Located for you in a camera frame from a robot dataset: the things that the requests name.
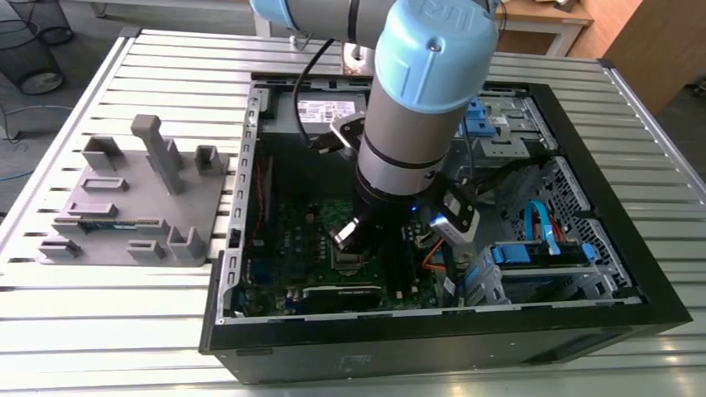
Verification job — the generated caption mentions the metal socket cover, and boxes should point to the metal socket cover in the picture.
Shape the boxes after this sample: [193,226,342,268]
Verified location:
[329,246,368,278]

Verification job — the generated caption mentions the black RAM slot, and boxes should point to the black RAM slot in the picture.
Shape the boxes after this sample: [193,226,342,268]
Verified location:
[398,237,417,297]
[405,233,424,294]
[385,250,402,301]
[392,243,409,299]

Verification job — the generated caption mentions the green motherboard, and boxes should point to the green motherboard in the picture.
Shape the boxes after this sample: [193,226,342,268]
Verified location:
[241,200,446,320]

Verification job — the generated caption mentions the black graphics card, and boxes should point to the black graphics card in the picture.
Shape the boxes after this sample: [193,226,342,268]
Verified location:
[301,284,384,316]

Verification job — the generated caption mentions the grey power supply unit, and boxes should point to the grey power supply unit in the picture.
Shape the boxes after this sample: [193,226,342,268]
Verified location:
[258,91,370,199]

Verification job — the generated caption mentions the pale blue empty carrier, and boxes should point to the pale blue empty carrier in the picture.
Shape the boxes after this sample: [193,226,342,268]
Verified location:
[462,259,501,308]

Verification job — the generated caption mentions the hard disk in blue carrier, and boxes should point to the hard disk in blue carrier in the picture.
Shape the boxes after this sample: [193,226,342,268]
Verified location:
[489,242,596,272]

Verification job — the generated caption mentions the black open PC case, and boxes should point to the black open PC case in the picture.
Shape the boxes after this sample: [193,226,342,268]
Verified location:
[197,72,695,385]

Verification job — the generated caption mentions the grey metal disk bay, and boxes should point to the grey metal disk bay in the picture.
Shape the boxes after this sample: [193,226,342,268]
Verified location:
[456,93,560,177]

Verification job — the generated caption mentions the silver perforated disk bay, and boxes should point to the silver perforated disk bay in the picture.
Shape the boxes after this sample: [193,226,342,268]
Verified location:
[456,156,647,310]

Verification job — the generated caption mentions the grey parts rack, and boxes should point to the grey parts rack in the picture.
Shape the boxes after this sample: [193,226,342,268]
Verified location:
[35,113,233,268]

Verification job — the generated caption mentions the blue RAM stick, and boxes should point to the blue RAM stick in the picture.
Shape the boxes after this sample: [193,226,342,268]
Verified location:
[55,218,162,233]

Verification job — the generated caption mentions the wooden desk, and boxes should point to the wooden desk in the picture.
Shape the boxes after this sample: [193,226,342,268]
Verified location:
[493,0,596,59]

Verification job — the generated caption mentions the wooden cabinet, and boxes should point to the wooden cabinet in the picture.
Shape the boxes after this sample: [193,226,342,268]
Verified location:
[601,0,706,119]

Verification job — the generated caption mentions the black mesh wastebasket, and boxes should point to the black mesh wastebasket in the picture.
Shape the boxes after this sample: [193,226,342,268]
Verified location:
[0,18,67,97]
[30,0,78,45]

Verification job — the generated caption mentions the orange data wire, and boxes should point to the orange data wire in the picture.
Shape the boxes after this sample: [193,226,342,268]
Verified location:
[421,238,452,272]

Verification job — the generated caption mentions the black silver-rimmed wrist camera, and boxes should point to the black silver-rimmed wrist camera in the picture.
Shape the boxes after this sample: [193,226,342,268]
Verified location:
[312,117,370,157]

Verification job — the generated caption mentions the red black twisted wire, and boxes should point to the red black twisted wire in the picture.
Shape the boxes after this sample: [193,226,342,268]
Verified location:
[249,155,277,249]

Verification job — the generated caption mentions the black flat wire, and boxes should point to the black flat wire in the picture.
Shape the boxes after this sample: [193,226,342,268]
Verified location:
[468,153,554,198]

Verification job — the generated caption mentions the blue data wire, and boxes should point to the blue data wire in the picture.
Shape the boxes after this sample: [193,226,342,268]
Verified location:
[522,200,562,257]

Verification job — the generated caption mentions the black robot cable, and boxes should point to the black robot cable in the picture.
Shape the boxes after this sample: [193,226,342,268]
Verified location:
[292,37,337,152]

